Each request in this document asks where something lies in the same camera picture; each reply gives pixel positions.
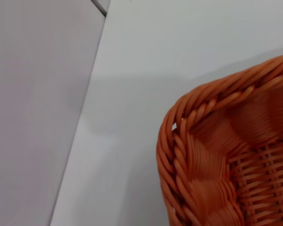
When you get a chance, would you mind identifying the orange woven plastic basket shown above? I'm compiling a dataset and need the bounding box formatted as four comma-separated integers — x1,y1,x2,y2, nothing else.
156,51,283,226

